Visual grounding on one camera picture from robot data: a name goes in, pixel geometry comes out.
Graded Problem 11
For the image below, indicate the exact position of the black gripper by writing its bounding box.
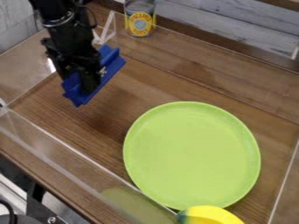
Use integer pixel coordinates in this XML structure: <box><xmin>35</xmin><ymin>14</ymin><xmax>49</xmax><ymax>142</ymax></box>
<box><xmin>41</xmin><ymin>21</ymin><xmax>101</xmax><ymax>94</ymax></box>

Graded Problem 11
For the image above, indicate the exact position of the blue block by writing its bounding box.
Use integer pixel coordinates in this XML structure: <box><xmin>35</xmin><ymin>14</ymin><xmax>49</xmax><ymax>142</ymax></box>
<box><xmin>61</xmin><ymin>45</ymin><xmax>127</xmax><ymax>108</ymax></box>

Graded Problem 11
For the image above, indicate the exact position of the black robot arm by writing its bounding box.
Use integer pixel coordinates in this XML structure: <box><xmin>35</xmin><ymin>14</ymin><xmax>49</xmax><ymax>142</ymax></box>
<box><xmin>28</xmin><ymin>0</ymin><xmax>103</xmax><ymax>94</ymax></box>

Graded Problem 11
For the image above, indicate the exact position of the green plate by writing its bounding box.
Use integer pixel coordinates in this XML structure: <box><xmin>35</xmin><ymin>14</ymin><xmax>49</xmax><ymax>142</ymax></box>
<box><xmin>123</xmin><ymin>101</ymin><xmax>261</xmax><ymax>210</ymax></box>

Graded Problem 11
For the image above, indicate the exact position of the yellow round object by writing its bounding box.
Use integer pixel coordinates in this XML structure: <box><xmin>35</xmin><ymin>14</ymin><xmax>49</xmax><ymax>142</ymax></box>
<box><xmin>176</xmin><ymin>206</ymin><xmax>244</xmax><ymax>224</ymax></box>

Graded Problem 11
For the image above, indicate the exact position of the yellow labelled tin can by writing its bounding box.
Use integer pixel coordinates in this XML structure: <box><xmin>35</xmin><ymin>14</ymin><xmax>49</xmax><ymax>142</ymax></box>
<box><xmin>124</xmin><ymin>0</ymin><xmax>156</xmax><ymax>38</ymax></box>

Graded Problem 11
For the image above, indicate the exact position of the black metal stand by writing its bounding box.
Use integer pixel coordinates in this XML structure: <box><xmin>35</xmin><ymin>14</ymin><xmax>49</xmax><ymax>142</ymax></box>
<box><xmin>0</xmin><ymin>180</ymin><xmax>69</xmax><ymax>224</ymax></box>

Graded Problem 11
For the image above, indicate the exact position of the clear acrylic enclosure wall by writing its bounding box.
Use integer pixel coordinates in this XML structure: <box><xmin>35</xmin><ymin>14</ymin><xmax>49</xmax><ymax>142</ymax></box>
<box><xmin>0</xmin><ymin>7</ymin><xmax>299</xmax><ymax>224</ymax></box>

